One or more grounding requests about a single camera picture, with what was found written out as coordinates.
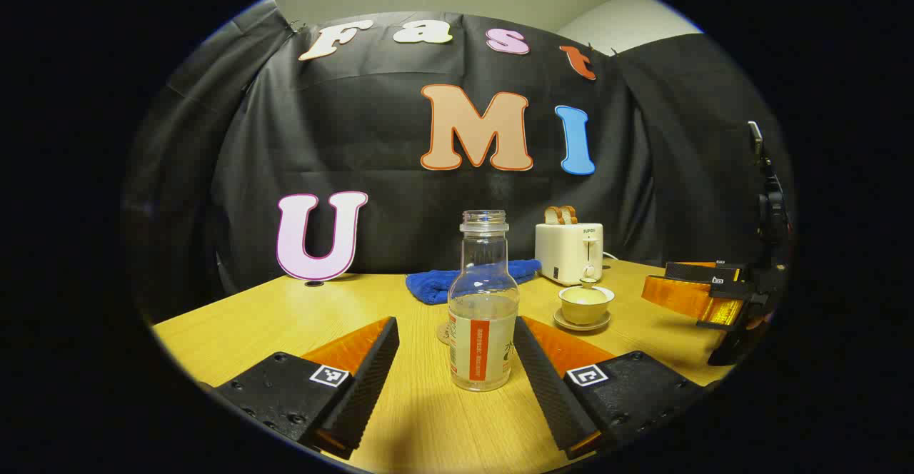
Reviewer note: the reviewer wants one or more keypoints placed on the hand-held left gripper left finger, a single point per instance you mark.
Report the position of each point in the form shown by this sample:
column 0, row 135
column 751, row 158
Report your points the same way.
column 368, row 381

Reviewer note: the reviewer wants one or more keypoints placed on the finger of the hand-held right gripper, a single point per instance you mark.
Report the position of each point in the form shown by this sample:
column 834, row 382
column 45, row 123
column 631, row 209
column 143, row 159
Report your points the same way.
column 700, row 272
column 678, row 295

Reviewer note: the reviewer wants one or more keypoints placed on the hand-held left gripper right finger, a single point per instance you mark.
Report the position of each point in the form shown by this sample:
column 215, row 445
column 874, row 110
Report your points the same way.
column 546, row 381

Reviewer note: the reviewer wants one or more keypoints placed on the cream ceramic teacup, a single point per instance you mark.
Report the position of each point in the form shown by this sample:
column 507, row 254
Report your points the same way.
column 585, row 311

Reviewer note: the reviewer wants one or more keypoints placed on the round cork coaster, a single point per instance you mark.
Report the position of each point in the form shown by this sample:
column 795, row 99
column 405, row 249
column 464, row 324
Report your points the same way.
column 443, row 334

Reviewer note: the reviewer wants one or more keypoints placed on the cream teacup lid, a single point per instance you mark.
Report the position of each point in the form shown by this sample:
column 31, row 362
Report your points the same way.
column 587, row 291

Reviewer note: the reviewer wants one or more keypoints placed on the clear water bottle orange label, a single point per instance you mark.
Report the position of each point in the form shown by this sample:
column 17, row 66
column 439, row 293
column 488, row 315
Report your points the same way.
column 483, row 303

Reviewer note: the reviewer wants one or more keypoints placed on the blue towel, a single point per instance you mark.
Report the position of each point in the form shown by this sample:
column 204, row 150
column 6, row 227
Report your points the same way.
column 435, row 285

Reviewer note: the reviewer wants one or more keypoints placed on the cream toaster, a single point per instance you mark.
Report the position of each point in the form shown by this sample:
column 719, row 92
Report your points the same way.
column 568, row 253

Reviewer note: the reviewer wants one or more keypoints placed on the toast slice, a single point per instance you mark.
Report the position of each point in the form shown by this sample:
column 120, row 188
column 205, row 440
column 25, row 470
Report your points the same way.
column 568, row 215
column 552, row 215

